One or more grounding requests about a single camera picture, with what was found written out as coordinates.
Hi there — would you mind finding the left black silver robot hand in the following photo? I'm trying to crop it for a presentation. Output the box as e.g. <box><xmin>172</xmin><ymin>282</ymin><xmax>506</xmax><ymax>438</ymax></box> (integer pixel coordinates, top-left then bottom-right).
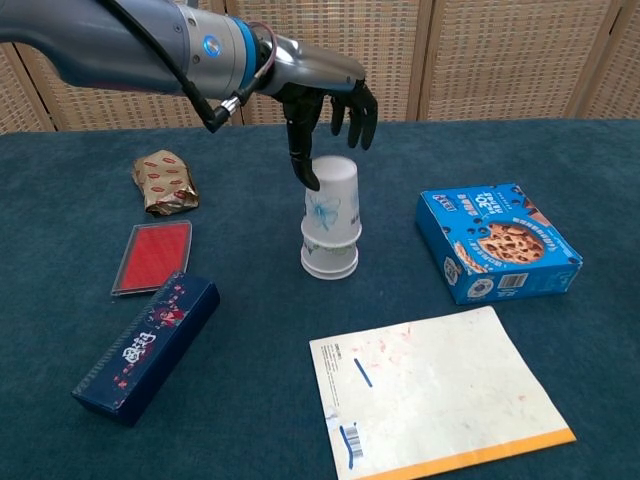
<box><xmin>259</xmin><ymin>29</ymin><xmax>379</xmax><ymax>192</ymax></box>

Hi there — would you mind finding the white cup blue flower print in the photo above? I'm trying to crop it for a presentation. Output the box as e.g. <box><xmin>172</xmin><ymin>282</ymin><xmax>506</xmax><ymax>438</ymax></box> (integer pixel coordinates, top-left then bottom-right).
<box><xmin>300</xmin><ymin>155</ymin><xmax>363</xmax><ymax>245</ymax></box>

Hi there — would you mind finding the white paper cup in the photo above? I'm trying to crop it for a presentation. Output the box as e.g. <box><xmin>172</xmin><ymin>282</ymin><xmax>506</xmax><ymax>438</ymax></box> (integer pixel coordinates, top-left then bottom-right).
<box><xmin>300</xmin><ymin>257</ymin><xmax>360</xmax><ymax>280</ymax></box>
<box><xmin>300</xmin><ymin>233</ymin><xmax>361</xmax><ymax>267</ymax></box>

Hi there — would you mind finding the woven bamboo screen panel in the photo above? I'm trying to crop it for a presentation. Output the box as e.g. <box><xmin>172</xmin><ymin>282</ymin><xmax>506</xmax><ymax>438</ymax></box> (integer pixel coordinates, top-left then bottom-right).
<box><xmin>13</xmin><ymin>0</ymin><xmax>247</xmax><ymax>132</ymax></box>
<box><xmin>418</xmin><ymin>0</ymin><xmax>624</xmax><ymax>122</ymax></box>
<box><xmin>583</xmin><ymin>0</ymin><xmax>640</xmax><ymax>120</ymax></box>
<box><xmin>223</xmin><ymin>0</ymin><xmax>434</xmax><ymax>126</ymax></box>
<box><xmin>0</xmin><ymin>42</ymin><xmax>57</xmax><ymax>135</ymax></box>

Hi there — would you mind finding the gold foil snack wrapper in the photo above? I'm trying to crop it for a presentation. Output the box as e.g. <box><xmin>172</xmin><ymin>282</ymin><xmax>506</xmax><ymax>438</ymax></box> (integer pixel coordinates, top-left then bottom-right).
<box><xmin>131</xmin><ymin>152</ymin><xmax>201</xmax><ymax>219</ymax></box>

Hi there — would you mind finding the red ink pad clear case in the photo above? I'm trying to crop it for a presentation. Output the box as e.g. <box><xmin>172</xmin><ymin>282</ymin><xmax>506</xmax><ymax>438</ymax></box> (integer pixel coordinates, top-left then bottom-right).
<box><xmin>110</xmin><ymin>219</ymin><xmax>194</xmax><ymax>298</ymax></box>

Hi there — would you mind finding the blue chocolate cookie box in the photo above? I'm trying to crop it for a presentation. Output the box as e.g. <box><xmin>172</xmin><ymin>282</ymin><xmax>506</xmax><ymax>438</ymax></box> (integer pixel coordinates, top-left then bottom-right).
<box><xmin>415</xmin><ymin>182</ymin><xmax>585</xmax><ymax>307</ymax></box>

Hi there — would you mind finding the dark blue long carton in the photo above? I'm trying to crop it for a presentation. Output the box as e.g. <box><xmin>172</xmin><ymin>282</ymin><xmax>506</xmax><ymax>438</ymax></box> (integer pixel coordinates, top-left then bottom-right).
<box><xmin>71</xmin><ymin>270</ymin><xmax>222</xmax><ymax>428</ymax></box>

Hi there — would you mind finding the white notebook yellow edge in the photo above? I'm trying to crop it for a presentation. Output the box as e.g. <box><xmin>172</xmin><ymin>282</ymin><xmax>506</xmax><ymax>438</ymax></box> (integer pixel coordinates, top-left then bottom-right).
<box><xmin>308</xmin><ymin>305</ymin><xmax>578</xmax><ymax>480</ymax></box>

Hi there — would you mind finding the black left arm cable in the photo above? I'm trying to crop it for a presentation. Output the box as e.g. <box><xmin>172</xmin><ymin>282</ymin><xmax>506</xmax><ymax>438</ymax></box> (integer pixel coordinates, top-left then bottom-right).
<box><xmin>99</xmin><ymin>0</ymin><xmax>247</xmax><ymax>135</ymax></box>

